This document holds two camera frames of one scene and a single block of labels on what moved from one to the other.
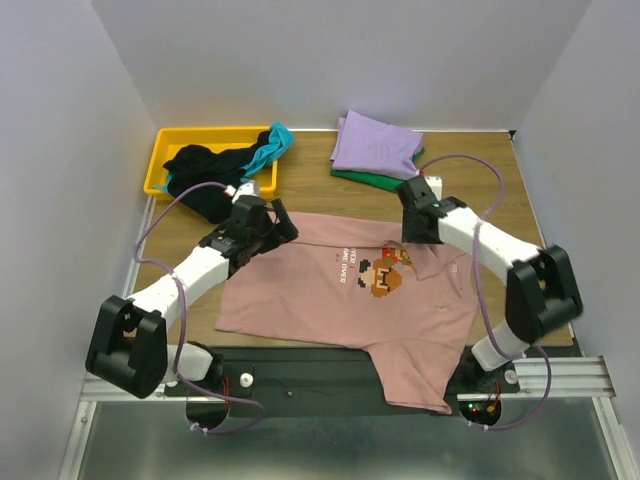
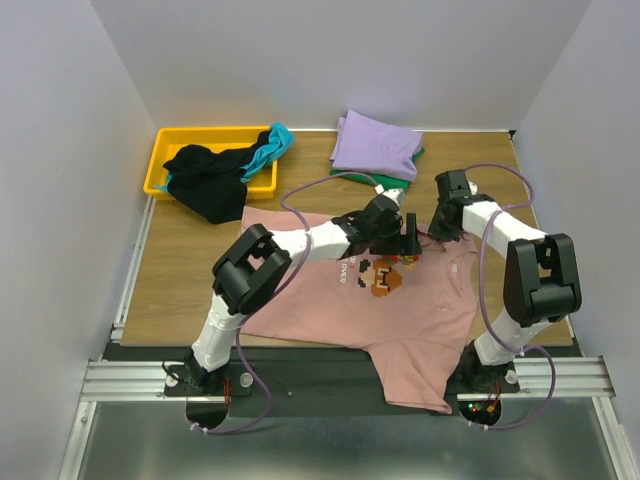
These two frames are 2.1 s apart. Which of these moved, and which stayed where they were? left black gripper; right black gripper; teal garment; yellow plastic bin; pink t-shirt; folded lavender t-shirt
Moved: right black gripper; left black gripper
Stayed: teal garment; folded lavender t-shirt; pink t-shirt; yellow plastic bin
